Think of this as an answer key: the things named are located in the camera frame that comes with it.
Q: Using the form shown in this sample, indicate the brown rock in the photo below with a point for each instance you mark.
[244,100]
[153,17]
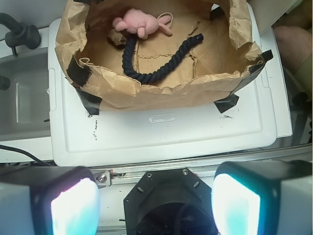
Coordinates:
[116,38]

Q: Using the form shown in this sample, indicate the black octagonal mount plate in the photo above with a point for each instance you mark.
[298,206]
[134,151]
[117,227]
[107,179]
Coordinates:
[169,202]

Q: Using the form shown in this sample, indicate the brown paper bag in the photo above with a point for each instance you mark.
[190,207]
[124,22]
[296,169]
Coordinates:
[210,56]

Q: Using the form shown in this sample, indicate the pink plush toy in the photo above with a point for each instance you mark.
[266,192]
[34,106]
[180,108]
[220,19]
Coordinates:
[137,22]

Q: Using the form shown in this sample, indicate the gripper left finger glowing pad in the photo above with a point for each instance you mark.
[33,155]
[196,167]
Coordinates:
[48,200]

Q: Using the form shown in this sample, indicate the metal sink basin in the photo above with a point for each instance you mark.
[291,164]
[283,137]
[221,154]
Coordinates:
[24,105]

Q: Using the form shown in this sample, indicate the aluminium frame rail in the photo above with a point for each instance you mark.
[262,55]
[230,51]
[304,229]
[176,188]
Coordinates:
[201,166]

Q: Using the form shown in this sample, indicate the black faucet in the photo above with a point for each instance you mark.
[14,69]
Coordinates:
[20,34]

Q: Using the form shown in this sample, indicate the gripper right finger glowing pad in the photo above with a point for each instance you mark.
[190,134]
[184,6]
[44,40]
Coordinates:
[263,198]

